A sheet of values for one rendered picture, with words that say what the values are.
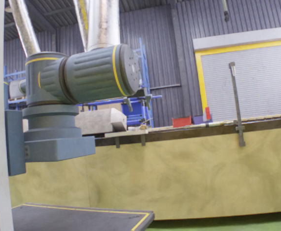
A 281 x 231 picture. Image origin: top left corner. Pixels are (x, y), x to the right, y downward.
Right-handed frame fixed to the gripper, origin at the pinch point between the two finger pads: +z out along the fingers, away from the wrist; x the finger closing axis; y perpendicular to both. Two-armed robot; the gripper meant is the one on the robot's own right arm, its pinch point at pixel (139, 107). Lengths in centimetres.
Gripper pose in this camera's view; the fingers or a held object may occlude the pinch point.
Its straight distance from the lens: 158.3
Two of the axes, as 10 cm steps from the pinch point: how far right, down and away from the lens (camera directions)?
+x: 9.2, -0.9, -3.8
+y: -3.2, 3.6, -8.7
